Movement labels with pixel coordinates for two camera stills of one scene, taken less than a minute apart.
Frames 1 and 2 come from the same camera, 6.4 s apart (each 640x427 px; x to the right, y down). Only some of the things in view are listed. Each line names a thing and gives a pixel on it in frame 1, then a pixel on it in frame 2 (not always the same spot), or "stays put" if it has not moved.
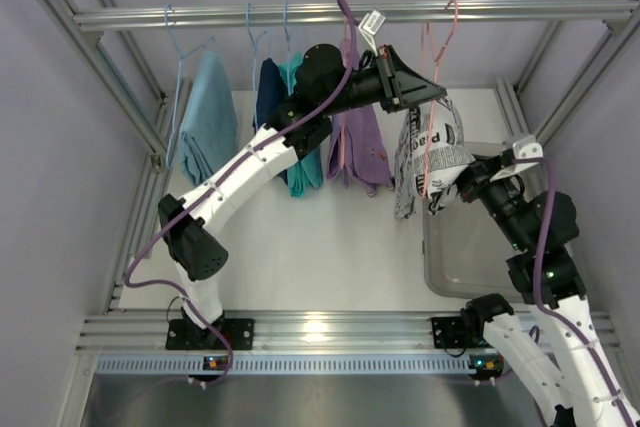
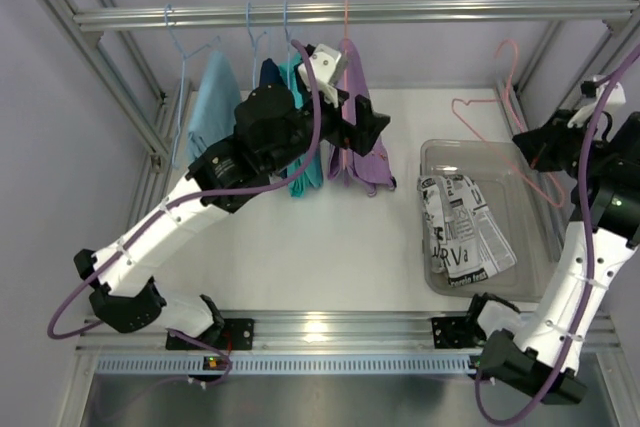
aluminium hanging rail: (381, 14) stays put
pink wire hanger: (435, 64) to (492, 148)
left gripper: (391, 79) to (347, 121)
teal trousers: (306, 172) stays put
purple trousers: (354, 147) stays put
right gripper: (470, 177) to (550, 142)
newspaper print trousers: (431, 157) to (466, 240)
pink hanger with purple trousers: (344, 121) stays put
